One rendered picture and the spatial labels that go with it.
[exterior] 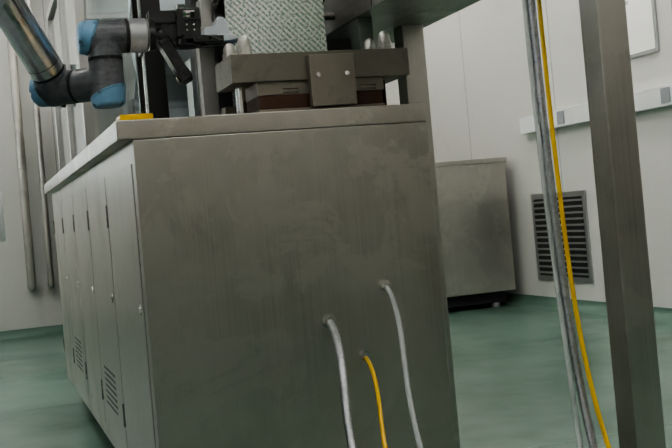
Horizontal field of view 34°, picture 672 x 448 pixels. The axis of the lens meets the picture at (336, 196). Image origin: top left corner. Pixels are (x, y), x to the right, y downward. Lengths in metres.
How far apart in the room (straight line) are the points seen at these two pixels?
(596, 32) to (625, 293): 0.46
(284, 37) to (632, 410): 1.16
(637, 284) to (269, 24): 1.07
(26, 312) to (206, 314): 5.83
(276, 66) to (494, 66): 4.90
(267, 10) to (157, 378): 0.89
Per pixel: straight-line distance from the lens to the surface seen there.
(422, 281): 2.36
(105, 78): 2.44
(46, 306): 8.02
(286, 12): 2.58
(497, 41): 7.13
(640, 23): 5.75
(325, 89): 2.35
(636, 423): 2.02
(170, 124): 2.22
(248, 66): 2.33
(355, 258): 2.30
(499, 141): 7.16
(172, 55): 2.49
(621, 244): 1.98
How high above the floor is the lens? 0.68
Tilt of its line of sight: 1 degrees up
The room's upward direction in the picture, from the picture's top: 5 degrees counter-clockwise
